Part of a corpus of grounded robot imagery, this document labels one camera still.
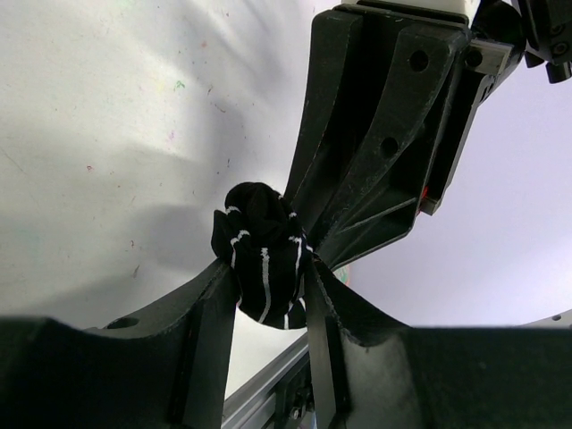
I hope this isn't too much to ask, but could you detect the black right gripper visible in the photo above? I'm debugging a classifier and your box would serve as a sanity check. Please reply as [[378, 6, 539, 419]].
[[311, 1, 571, 268]]

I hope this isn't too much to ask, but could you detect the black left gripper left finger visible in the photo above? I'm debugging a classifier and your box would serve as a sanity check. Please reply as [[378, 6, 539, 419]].
[[1, 261, 236, 428]]

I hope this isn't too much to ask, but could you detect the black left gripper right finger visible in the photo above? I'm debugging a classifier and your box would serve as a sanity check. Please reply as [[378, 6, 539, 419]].
[[304, 260, 571, 428]]

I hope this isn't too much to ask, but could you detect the black white striped sock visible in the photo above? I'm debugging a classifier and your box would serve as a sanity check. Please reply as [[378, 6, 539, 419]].
[[211, 182, 313, 331]]

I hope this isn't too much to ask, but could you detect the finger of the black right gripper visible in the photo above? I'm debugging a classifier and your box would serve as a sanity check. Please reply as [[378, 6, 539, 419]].
[[285, 11, 364, 241]]

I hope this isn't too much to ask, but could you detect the aluminium rail frame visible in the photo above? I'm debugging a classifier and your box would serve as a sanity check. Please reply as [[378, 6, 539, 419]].
[[221, 307, 572, 429]]

